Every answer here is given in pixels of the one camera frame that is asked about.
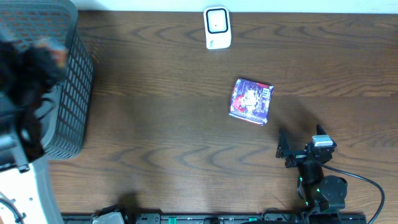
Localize dark grey plastic basket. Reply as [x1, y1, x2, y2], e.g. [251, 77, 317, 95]
[1, 0, 94, 160]

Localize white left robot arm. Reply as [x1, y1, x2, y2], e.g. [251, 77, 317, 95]
[1, 40, 67, 223]

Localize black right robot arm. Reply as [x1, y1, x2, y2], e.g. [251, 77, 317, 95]
[275, 124, 348, 212]

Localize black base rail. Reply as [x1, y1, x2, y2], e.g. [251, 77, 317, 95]
[62, 212, 368, 224]

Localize purple pad package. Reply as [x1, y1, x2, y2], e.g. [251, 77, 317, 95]
[229, 78, 274, 126]

